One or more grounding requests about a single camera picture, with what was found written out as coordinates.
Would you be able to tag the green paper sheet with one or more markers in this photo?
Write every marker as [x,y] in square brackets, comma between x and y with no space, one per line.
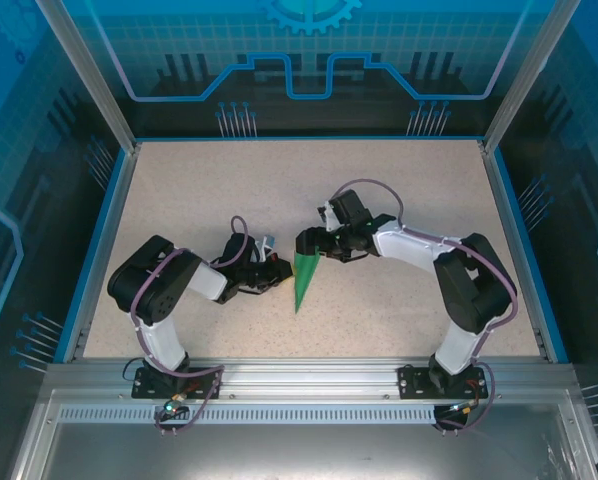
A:
[304,280]

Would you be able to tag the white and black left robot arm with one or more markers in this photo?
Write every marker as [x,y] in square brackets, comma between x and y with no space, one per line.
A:
[209,280]

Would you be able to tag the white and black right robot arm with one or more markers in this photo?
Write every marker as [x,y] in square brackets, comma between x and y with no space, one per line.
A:
[404,247]

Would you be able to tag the grey metal tray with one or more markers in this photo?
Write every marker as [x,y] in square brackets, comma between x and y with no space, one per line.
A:
[304,450]

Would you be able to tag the aluminium side rail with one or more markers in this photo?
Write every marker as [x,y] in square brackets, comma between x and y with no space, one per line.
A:
[105,250]

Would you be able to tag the aluminium frame post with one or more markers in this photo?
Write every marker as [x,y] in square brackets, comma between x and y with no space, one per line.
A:
[529,75]
[89,75]

